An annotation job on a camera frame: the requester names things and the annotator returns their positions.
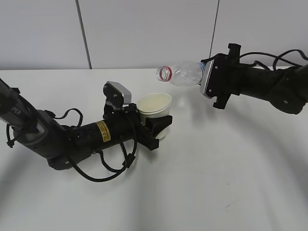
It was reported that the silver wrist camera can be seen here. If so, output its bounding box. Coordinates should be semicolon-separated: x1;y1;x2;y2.
103;81;132;108
200;60;214;99

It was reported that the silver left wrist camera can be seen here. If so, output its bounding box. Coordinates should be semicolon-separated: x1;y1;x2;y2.
103;81;132;108

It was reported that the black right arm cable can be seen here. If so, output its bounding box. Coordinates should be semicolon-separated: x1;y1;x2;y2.
239;49;308;72

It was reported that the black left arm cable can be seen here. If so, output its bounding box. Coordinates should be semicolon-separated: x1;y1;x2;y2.
6;108;138;181

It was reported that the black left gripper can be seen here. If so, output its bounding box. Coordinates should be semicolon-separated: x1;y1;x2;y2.
103;103;172;151

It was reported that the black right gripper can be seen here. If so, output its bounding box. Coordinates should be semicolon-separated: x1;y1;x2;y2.
202;43;247;109

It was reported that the white paper cup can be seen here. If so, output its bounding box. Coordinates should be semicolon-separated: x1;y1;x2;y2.
137;93;172;125

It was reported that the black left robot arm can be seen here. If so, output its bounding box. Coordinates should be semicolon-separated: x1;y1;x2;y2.
0;81;172;170

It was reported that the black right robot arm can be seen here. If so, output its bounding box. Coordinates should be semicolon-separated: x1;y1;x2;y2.
200;43;308;115

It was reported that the clear plastic water bottle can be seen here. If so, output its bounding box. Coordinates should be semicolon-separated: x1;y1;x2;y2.
156;62;205;87

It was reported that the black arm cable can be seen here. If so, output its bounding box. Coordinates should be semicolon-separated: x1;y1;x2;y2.
239;49;308;72
6;108;138;181

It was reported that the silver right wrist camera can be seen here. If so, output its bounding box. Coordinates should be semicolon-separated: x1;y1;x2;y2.
200;60;214;99

